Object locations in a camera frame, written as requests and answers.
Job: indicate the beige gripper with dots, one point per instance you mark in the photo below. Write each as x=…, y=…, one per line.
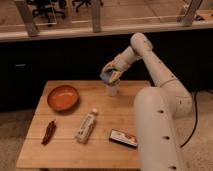
x=119, y=64

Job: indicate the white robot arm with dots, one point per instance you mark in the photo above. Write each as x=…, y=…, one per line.
x=154, y=107

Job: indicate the white ceramic cup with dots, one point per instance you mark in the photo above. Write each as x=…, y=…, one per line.
x=112, y=90

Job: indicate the orange bowl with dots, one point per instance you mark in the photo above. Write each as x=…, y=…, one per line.
x=62, y=98

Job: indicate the white plastic bottle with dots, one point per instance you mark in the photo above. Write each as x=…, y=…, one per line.
x=86, y=127

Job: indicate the wooden table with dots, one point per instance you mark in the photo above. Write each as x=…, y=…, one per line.
x=63, y=151

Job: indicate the dark snack box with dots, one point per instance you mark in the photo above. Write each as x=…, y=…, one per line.
x=123, y=138

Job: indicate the black office chair right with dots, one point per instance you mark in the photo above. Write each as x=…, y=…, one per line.
x=81, y=2

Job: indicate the black office chair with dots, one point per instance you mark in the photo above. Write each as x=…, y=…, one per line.
x=81, y=2
x=47, y=6

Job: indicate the dried red chili pepper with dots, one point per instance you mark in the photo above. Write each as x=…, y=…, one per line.
x=49, y=132

